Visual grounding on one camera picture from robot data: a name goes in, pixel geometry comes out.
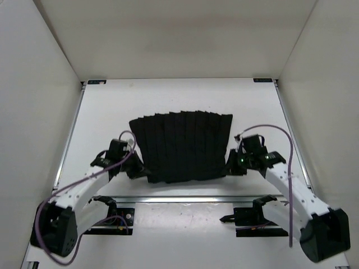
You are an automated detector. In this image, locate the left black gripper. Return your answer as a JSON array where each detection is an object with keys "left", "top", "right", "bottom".
[{"left": 119, "top": 149, "right": 152, "bottom": 178}]

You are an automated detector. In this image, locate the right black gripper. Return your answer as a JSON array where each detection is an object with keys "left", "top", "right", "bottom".
[{"left": 222, "top": 149, "right": 254, "bottom": 177}]

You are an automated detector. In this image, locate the black pleated skirt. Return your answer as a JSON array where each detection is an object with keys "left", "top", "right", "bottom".
[{"left": 129, "top": 110, "right": 233, "bottom": 184}]

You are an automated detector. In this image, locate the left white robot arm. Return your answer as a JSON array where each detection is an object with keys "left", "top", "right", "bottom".
[{"left": 30, "top": 139, "right": 150, "bottom": 257}]

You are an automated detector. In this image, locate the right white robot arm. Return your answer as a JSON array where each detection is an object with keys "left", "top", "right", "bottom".
[{"left": 220, "top": 134, "right": 351, "bottom": 263}]

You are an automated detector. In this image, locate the right blue corner label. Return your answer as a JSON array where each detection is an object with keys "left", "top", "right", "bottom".
[{"left": 253, "top": 78, "right": 273, "bottom": 83}]

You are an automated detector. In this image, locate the blue corner label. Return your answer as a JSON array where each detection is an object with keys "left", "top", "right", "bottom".
[
  {"left": 253, "top": 78, "right": 273, "bottom": 83},
  {"left": 87, "top": 80, "right": 107, "bottom": 85}
]

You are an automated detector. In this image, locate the left blue corner label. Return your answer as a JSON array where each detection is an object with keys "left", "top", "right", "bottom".
[{"left": 87, "top": 80, "right": 107, "bottom": 85}]

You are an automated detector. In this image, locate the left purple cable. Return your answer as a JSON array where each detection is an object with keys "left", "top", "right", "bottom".
[{"left": 35, "top": 130, "right": 138, "bottom": 266}]

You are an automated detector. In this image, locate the aluminium front rail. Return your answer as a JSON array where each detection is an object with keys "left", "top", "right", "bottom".
[{"left": 112, "top": 196, "right": 277, "bottom": 204}]

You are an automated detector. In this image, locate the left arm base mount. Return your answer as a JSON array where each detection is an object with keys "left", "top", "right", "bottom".
[{"left": 84, "top": 196, "right": 135, "bottom": 236}]

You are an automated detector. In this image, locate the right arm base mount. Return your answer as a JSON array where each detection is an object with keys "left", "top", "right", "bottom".
[{"left": 219, "top": 195, "right": 288, "bottom": 238}]

